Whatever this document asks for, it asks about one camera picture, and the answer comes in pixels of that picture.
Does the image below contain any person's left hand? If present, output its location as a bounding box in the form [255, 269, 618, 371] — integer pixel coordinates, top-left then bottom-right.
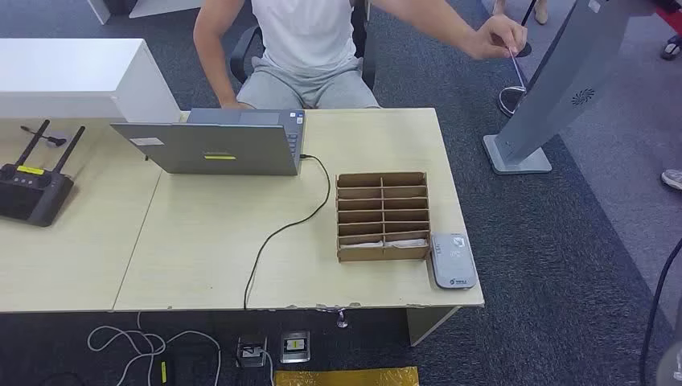
[468, 14, 528, 60]

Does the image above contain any thin white strap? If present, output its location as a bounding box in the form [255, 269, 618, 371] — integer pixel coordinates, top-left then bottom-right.
[507, 47, 528, 92]

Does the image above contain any standing person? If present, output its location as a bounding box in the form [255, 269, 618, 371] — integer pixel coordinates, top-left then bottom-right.
[492, 0, 550, 26]

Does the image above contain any seated person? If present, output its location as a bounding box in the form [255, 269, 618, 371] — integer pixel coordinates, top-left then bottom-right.
[192, 0, 528, 110]

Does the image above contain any person's foot in dark sandal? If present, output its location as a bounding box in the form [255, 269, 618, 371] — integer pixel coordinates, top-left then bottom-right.
[660, 34, 682, 61]

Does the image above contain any cardboard card organizer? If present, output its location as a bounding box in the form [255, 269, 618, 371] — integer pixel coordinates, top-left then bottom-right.
[335, 171, 432, 263]

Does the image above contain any grey card reader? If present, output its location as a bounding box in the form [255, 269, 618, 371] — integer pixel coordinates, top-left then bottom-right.
[430, 232, 479, 291]

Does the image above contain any grey laptop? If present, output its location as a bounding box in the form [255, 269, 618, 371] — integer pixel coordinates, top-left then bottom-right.
[110, 108, 306, 177]

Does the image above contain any chrome stanchion base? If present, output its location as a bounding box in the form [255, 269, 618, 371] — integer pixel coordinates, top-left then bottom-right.
[497, 84, 528, 118]

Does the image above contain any grey kiosk stand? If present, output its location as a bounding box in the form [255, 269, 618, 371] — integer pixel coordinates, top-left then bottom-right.
[483, 0, 648, 176]

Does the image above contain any white cabinet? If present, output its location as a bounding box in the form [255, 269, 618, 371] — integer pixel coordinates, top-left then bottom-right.
[0, 38, 183, 125]

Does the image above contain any small black desk gadget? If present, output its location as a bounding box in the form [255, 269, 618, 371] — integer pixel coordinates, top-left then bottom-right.
[20, 125, 68, 147]

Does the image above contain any black controller with antennas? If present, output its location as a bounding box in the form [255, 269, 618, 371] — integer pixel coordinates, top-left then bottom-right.
[0, 119, 86, 228]

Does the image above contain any open floor socket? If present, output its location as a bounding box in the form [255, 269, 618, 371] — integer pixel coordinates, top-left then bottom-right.
[236, 335, 269, 368]

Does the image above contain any closed floor socket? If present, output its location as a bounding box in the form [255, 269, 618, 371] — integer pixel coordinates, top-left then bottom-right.
[280, 330, 312, 364]

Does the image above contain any black power brick yellow label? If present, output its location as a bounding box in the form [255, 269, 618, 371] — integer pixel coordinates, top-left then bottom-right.
[153, 355, 179, 386]

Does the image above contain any pale desk leg panel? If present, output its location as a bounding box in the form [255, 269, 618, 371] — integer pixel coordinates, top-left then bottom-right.
[407, 306, 459, 347]

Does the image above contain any gold floor mat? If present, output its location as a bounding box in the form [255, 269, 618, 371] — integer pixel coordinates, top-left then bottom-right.
[274, 366, 421, 386]

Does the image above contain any black stanchion post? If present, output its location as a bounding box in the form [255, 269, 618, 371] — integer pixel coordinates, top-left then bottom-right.
[514, 0, 539, 59]

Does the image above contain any black laptop cable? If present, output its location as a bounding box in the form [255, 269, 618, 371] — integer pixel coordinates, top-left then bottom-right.
[243, 154, 332, 311]

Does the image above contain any white floor cable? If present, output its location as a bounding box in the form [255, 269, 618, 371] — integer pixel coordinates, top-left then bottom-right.
[86, 312, 222, 386]

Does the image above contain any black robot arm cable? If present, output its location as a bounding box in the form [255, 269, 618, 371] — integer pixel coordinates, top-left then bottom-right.
[639, 250, 682, 386]

